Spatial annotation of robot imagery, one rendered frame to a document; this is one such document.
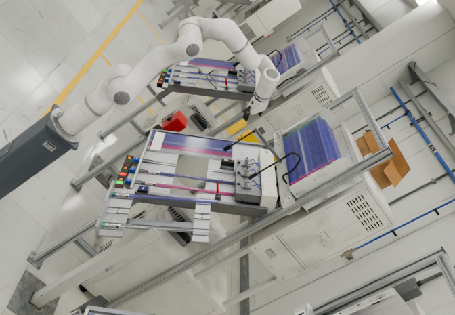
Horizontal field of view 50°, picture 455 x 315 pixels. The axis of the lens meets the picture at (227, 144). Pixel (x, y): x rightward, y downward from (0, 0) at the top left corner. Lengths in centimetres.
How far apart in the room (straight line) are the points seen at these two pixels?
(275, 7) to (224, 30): 482
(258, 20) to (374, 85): 202
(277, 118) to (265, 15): 325
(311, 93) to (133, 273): 190
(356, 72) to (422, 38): 76
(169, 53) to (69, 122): 59
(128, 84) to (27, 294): 125
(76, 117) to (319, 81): 203
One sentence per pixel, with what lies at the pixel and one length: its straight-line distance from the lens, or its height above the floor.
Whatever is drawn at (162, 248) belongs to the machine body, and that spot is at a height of 62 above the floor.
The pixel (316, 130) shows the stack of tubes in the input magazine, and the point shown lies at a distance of 278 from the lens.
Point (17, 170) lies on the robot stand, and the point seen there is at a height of 38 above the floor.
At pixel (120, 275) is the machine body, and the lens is 292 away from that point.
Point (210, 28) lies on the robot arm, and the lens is 216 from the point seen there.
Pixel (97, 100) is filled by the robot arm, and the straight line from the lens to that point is 231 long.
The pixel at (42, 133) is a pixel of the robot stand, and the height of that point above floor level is 64.
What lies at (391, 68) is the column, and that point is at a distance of 578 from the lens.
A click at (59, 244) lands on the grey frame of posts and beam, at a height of 21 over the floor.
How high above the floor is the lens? 200
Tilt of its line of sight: 18 degrees down
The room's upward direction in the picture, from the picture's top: 58 degrees clockwise
